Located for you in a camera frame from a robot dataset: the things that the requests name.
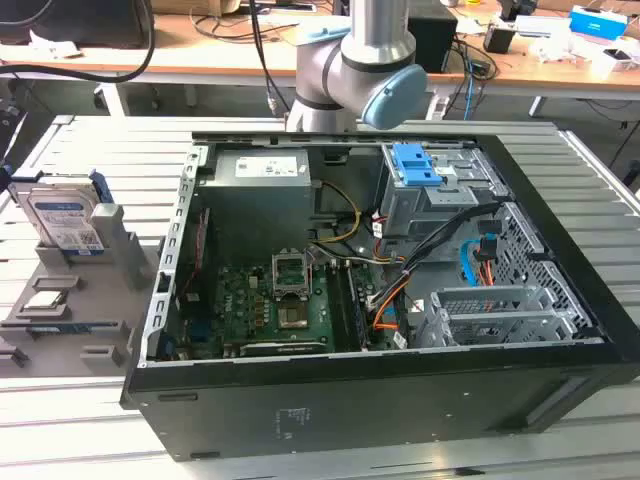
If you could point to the hard disk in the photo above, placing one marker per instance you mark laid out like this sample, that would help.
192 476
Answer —
60 215

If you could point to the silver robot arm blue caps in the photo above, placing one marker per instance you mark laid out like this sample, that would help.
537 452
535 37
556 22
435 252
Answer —
380 40

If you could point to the metal disk bay cage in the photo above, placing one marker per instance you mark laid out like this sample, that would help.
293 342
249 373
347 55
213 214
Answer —
500 320

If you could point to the black RAM slot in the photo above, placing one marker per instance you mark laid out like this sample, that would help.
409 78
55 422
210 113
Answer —
339 310
359 310

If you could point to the grey power supply unit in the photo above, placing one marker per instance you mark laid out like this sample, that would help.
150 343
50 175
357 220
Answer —
255 200

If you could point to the CPU socket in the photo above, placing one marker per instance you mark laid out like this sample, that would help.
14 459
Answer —
292 318

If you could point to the green motherboard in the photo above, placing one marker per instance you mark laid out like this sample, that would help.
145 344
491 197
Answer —
240 310

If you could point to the metal optical drive cage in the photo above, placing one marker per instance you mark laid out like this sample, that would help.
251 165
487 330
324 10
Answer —
425 210

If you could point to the black graphics card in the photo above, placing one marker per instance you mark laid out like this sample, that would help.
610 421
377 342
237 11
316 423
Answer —
282 348

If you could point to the blue plastic drive latch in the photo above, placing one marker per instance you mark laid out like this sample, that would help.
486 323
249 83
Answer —
412 165

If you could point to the black open PC case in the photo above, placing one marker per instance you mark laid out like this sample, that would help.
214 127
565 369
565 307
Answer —
350 400

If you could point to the white power strip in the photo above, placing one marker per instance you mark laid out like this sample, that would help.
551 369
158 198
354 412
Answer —
439 107

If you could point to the long wooden desk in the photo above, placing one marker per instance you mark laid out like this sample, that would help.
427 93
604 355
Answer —
200 55

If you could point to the grey parts rack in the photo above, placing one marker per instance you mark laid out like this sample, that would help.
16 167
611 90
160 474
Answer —
100 310

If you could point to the black box on desk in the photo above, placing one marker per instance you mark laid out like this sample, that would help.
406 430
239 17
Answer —
432 35

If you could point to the brown cardboard box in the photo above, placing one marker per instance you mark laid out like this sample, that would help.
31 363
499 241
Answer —
200 5

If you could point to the silver CPU chip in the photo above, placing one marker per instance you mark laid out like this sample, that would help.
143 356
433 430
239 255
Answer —
45 298

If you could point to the large black monitor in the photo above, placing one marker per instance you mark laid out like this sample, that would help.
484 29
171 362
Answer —
75 20

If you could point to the white box with phone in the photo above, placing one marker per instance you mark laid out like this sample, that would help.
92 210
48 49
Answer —
620 59

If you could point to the blue cardboard box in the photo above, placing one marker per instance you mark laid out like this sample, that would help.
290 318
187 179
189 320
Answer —
597 22

